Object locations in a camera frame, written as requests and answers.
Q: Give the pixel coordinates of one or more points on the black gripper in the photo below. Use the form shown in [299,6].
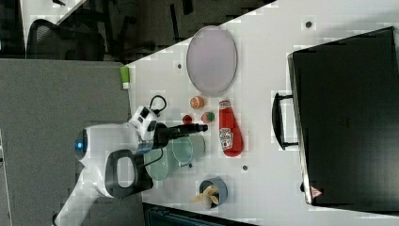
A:
[163,135]

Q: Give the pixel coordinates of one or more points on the red plush ketchup bottle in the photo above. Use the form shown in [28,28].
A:
[229,132]

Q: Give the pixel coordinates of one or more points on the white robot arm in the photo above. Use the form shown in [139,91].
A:
[114,166]

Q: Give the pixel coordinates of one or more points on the green oval strainer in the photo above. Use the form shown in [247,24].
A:
[162,163]

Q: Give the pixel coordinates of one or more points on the red strawberry toy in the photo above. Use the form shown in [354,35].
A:
[187,119]

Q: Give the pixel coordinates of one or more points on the pink plush toy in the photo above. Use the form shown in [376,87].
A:
[208,117]

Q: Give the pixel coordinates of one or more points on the green plastic cup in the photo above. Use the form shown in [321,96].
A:
[188,149]

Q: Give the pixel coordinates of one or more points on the orange slice toy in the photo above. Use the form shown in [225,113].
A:
[197,102]

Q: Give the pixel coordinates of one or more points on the blue cup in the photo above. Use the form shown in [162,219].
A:
[222,190]

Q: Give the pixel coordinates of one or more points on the lavender round plate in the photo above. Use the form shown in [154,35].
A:
[211,60]

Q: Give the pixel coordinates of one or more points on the black office chair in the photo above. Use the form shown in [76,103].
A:
[62,42]

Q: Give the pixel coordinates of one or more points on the silver black toaster oven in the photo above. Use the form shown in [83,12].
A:
[346,101]

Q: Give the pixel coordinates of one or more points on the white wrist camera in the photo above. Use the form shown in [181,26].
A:
[144,120]

